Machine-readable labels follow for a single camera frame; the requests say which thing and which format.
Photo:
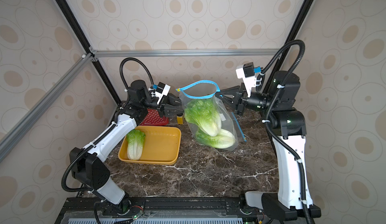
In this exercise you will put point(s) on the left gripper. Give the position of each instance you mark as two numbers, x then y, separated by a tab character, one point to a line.
167	102

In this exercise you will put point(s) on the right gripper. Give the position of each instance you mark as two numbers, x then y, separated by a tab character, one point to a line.
238	101

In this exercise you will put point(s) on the chinese cabbage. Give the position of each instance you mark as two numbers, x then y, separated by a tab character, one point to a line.
224	139
204	114
135	142

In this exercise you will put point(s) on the clear zipper bag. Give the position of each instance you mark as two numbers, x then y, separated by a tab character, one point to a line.
207	89

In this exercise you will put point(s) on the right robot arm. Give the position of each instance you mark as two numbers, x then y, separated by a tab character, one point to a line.
287	127

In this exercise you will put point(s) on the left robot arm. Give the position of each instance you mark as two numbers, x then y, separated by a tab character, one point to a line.
87	171

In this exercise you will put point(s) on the yellow spice bottle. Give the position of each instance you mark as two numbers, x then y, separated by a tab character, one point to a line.
180	119

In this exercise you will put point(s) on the red silver toaster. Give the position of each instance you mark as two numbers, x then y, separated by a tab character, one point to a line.
154	119

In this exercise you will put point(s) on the yellow tray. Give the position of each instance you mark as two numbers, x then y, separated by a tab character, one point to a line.
161	146

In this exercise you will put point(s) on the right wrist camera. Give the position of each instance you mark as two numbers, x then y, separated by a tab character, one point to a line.
251	76

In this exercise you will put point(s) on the horizontal aluminium rail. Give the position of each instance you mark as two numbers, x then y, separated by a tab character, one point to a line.
184	53

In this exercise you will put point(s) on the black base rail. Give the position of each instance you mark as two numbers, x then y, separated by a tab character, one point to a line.
177	210

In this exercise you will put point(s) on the left diagonal aluminium rail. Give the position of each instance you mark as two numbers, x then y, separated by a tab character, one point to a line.
13	137

